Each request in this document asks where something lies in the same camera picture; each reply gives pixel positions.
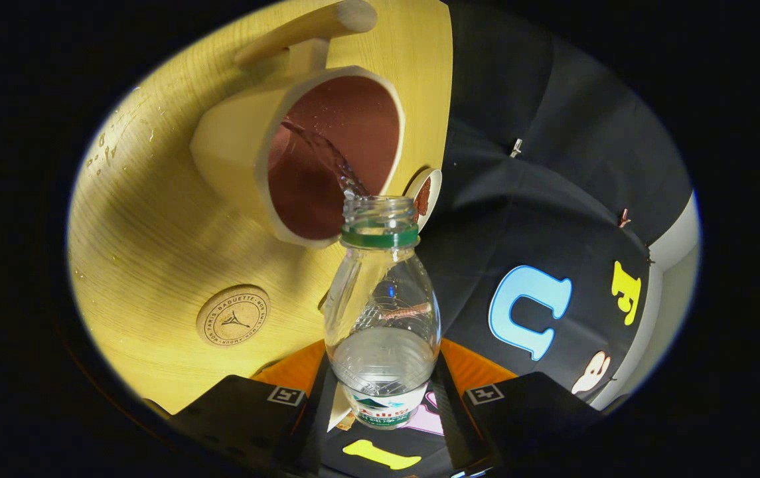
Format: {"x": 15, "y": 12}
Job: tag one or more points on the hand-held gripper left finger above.
{"x": 313, "y": 431}

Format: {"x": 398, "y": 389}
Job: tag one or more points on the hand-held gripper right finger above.
{"x": 453, "y": 425}

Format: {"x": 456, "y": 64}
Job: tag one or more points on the clear plastic juice bottle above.
{"x": 383, "y": 365}

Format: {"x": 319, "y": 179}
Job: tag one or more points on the round cork coaster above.
{"x": 233, "y": 316}

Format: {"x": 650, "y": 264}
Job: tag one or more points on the cream cup with brown inside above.
{"x": 233, "y": 146}

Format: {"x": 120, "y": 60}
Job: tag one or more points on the brown sausage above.
{"x": 423, "y": 199}

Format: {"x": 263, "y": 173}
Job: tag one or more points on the black backdrop cloth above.
{"x": 539, "y": 199}

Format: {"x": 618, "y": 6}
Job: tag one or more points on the white round plate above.
{"x": 434, "y": 182}

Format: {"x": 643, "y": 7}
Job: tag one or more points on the wooden table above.
{"x": 147, "y": 232}

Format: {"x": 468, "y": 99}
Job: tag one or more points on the copper clip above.
{"x": 624, "y": 218}

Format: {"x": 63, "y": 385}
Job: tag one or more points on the silver clip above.
{"x": 516, "y": 147}

